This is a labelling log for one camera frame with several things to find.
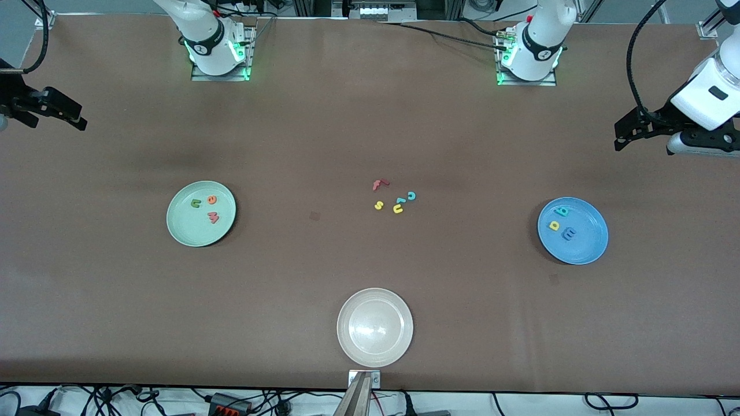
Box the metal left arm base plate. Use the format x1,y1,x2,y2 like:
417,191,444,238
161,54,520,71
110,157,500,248
495,26,558,87

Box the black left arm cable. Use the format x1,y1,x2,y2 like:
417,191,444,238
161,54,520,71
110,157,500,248
626,0,668,116

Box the green plate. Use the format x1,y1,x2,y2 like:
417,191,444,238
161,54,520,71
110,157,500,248
166,181,237,248

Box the grey rack equipment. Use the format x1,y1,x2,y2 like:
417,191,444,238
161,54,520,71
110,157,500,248
332,0,417,21

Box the white plate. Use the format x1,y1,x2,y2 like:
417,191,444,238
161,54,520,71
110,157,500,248
336,288,415,368

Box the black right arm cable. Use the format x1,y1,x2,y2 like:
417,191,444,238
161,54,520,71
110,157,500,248
20,0,50,75

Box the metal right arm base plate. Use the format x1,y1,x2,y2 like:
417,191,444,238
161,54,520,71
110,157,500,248
191,23,256,82

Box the aluminium frame post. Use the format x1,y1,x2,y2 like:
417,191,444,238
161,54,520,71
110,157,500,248
23,0,56,29
697,0,740,39

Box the black red power strip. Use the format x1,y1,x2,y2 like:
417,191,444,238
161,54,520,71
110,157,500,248
207,392,253,416

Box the long black table cable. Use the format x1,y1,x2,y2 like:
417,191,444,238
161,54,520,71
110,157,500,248
376,21,509,51

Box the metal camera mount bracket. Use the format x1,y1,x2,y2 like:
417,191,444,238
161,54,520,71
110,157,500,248
334,370,382,416

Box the blue plate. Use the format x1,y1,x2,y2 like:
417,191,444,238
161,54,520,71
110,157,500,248
537,197,609,266

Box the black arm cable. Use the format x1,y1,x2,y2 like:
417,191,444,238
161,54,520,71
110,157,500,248
626,0,668,116
20,0,50,75

